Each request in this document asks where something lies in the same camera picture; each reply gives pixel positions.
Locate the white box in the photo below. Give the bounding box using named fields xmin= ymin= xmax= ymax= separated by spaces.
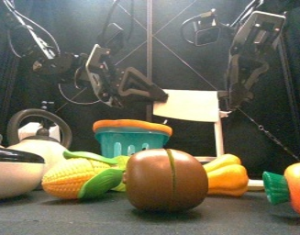
xmin=17 ymin=121 xmax=61 ymax=142

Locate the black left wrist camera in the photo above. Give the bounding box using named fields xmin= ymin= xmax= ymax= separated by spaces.
xmin=96 ymin=22 xmax=125 ymax=48

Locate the yellow toy corn green husk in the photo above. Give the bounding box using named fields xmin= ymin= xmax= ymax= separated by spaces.
xmin=40 ymin=149 xmax=132 ymax=201

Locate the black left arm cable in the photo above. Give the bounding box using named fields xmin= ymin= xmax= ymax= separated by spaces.
xmin=1 ymin=0 xmax=63 ymax=59

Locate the black right camera cable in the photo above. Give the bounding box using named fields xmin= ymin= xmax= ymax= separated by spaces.
xmin=179 ymin=13 xmax=203 ymax=47

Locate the grey vertical frame pole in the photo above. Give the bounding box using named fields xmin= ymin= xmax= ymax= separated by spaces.
xmin=146 ymin=0 xmax=155 ymax=122

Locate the white pot with black lid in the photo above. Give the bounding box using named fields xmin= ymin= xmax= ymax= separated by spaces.
xmin=0 ymin=131 xmax=47 ymax=202

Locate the teal plastic basket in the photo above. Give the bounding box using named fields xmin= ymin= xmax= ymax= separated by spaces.
xmin=93 ymin=126 xmax=172 ymax=159

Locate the orange toy fruit green top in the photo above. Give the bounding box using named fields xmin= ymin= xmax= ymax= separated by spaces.
xmin=262 ymin=162 xmax=300 ymax=218

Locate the brown toy kiwi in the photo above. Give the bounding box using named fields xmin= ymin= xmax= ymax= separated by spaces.
xmin=123 ymin=148 xmax=210 ymax=213

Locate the orange flat toy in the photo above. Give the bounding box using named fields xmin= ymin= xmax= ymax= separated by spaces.
xmin=92 ymin=118 xmax=174 ymax=138

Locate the white kettle with black handle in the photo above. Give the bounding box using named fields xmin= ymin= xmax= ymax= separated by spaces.
xmin=7 ymin=107 xmax=73 ymax=177

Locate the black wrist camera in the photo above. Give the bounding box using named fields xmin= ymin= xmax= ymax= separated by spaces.
xmin=96 ymin=22 xmax=125 ymax=48
xmin=191 ymin=11 xmax=223 ymax=48

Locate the yellow orange toy squash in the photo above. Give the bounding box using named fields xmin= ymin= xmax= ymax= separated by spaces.
xmin=202 ymin=153 xmax=250 ymax=197

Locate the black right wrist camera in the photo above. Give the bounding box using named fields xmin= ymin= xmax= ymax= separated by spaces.
xmin=191 ymin=11 xmax=223 ymax=48

